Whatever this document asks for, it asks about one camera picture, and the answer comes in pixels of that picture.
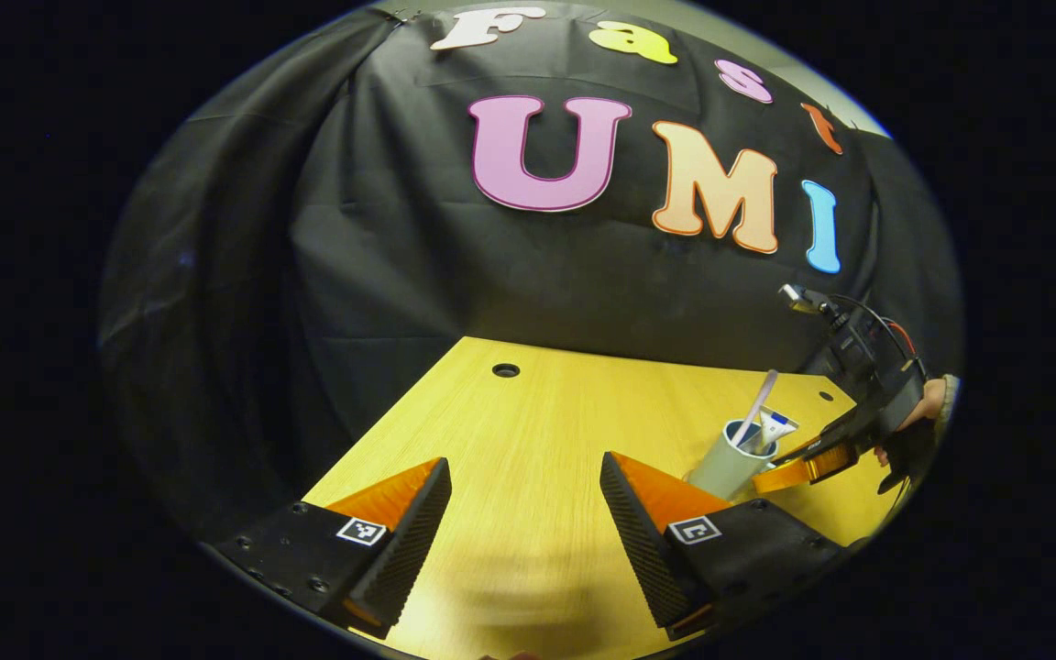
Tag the white toothbrush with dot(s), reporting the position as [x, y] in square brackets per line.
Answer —
[755, 408]

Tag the white toothpaste tube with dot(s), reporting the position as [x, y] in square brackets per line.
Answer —
[775, 429]

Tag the wooden desktop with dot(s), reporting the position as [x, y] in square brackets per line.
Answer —
[537, 431]

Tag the black backdrop cloth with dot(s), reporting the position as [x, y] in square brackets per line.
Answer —
[400, 275]

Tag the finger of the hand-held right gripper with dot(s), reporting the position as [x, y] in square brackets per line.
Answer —
[803, 467]

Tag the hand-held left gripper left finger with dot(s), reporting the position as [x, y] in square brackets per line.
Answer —
[409, 550]

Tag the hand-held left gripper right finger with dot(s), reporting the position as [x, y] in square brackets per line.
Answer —
[643, 541]

